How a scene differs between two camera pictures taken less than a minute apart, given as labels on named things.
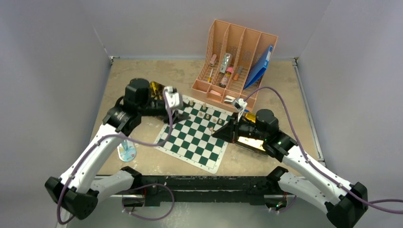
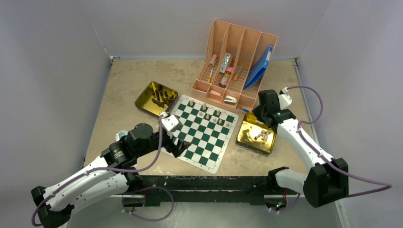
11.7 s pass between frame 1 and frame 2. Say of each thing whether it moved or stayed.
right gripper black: moved
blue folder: stayed
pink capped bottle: stayed
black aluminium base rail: stayed
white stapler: stayed
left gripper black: moved
